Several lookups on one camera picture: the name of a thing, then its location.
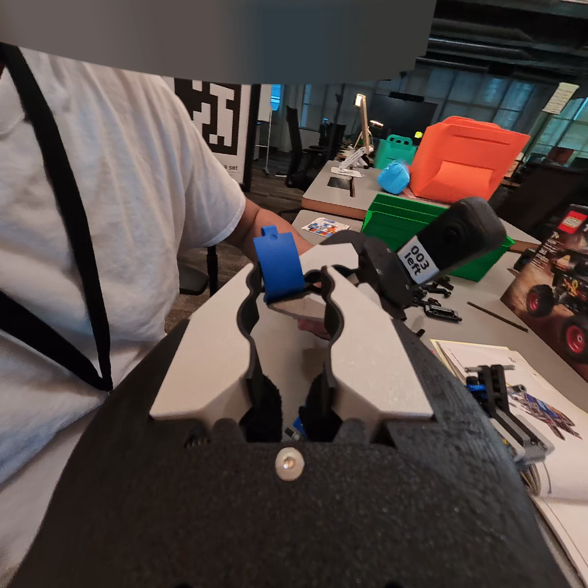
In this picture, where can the light blue crumpled bag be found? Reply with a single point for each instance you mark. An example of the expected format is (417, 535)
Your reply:
(393, 177)

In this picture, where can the lego set box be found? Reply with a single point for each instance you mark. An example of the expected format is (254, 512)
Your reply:
(551, 285)

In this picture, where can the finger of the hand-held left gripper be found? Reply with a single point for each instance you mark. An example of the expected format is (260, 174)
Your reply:
(298, 308)
(333, 256)

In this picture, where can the long black lego axle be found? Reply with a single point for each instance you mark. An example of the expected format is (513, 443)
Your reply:
(498, 317)

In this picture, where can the person's left hand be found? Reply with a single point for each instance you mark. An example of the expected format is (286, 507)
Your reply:
(314, 328)

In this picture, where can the blue lego panel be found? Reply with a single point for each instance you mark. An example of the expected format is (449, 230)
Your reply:
(278, 266)

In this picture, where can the pile of loose lego pieces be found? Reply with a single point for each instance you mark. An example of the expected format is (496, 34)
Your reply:
(441, 310)

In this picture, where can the colourful leaflet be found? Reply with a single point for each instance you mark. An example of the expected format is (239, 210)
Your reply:
(327, 225)

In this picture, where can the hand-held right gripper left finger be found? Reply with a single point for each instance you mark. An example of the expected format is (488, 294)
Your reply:
(202, 367)

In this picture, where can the teal plastic basket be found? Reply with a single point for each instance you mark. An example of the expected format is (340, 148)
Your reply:
(395, 149)

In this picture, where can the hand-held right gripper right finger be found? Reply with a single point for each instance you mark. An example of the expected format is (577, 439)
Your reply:
(381, 367)

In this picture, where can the grey black lego subassembly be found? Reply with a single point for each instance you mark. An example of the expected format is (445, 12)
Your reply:
(505, 409)

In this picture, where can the orange plastic container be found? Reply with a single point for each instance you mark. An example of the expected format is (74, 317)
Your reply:
(468, 156)

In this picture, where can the open lego instruction manual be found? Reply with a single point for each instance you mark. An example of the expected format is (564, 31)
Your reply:
(565, 459)

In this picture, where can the green plastic bin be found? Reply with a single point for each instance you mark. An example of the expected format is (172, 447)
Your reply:
(399, 216)

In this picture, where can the person's left forearm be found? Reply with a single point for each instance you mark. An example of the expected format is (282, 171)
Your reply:
(241, 232)

